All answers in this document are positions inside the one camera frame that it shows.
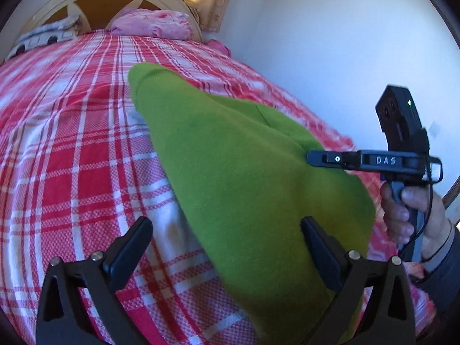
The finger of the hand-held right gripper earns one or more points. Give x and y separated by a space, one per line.
330 159

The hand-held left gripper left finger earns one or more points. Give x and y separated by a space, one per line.
125 255

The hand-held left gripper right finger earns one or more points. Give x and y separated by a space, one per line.
323 251

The green knit sweater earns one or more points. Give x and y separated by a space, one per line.
230 172

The person's right forearm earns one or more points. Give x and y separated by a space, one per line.
440 276

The person's right hand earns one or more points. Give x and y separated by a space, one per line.
397 219

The red plaid bedspread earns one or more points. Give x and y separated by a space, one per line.
72 143

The pink cloth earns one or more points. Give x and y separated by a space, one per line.
217 46

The pink pillow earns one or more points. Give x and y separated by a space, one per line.
151 23

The white patterned pillow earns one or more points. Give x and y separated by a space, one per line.
43 36

